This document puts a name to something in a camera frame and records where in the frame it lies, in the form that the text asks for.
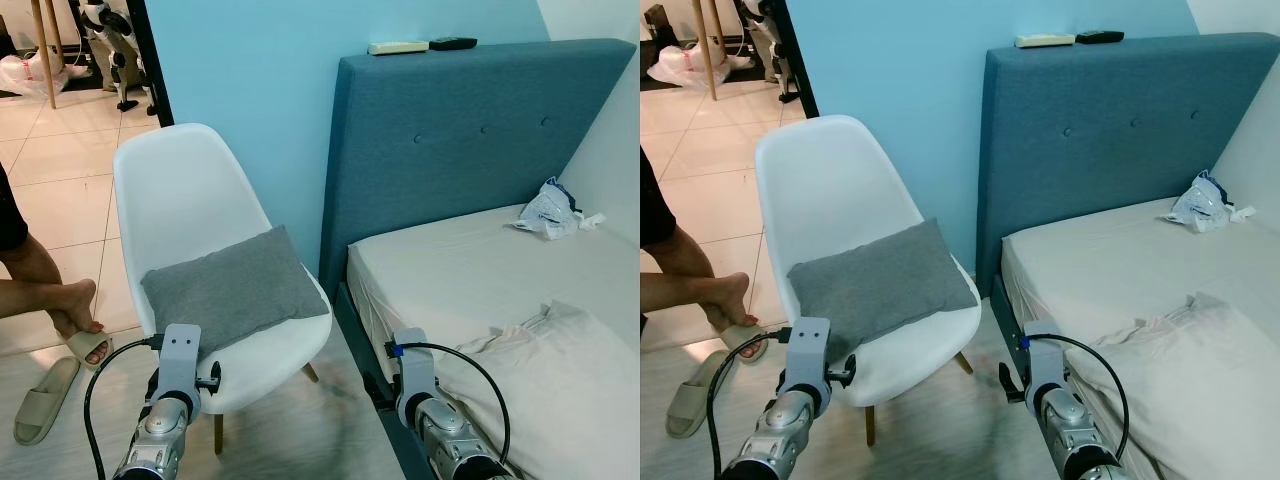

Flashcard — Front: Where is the grey fabric pillow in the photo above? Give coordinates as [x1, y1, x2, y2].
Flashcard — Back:
[787, 218, 979, 353]
[140, 225, 330, 359]

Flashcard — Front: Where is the cream fabric pillow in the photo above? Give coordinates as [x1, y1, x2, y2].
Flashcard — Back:
[1090, 292, 1280, 480]
[440, 298, 641, 480]

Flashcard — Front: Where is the white plastic shell chair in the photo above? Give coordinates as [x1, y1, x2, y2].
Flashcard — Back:
[754, 115, 983, 448]
[112, 123, 334, 456]

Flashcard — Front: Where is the beige rubber slipper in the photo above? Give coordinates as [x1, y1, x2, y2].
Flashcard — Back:
[705, 318, 769, 365]
[667, 350, 736, 439]
[13, 357, 81, 447]
[62, 322, 114, 371]

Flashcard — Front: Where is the mattress with cream sheet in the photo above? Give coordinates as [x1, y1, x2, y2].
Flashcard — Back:
[346, 195, 641, 480]
[1000, 190, 1280, 480]

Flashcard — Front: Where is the barefoot person in black shorts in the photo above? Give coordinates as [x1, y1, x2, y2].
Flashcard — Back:
[0, 160, 106, 339]
[640, 145, 761, 336]

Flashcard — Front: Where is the crumpled clear plastic bag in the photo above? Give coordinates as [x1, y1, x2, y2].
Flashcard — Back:
[1165, 170, 1257, 234]
[513, 178, 608, 242]

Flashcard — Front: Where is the wooden table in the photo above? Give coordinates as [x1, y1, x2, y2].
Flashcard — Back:
[30, 0, 63, 109]
[697, 0, 723, 101]

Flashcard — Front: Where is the white plastic bag red print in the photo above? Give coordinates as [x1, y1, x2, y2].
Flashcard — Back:
[0, 53, 86, 98]
[647, 42, 746, 89]

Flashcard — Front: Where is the white and black standing robot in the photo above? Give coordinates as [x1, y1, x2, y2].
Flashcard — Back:
[80, 0, 151, 113]
[740, 0, 801, 103]

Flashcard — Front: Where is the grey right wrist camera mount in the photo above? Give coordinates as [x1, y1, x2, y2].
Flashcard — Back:
[1022, 320, 1067, 396]
[393, 328, 438, 403]

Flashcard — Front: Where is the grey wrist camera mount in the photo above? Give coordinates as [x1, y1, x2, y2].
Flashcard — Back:
[158, 323, 203, 396]
[1022, 320, 1067, 396]
[393, 328, 438, 403]
[787, 318, 833, 391]

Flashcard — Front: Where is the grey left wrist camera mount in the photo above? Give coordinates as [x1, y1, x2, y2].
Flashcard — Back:
[787, 318, 833, 391]
[158, 323, 203, 396]

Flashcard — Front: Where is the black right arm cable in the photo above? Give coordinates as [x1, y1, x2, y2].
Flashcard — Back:
[1018, 333, 1131, 461]
[385, 342, 512, 471]

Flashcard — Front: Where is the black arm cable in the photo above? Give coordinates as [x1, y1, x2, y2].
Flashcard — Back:
[1018, 333, 1131, 461]
[83, 337, 163, 480]
[385, 342, 512, 471]
[706, 328, 793, 476]

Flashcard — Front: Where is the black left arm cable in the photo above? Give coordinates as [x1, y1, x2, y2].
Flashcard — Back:
[83, 337, 163, 480]
[706, 328, 793, 476]

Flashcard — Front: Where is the black door frame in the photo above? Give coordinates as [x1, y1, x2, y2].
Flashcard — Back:
[768, 0, 819, 119]
[125, 0, 174, 128]

